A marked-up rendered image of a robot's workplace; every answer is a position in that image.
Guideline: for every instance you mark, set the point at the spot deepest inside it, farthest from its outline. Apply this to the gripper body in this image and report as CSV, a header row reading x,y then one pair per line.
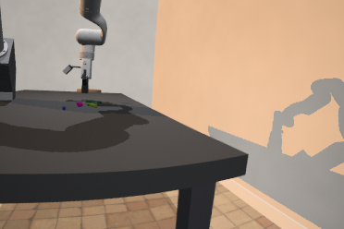
x,y
88,67

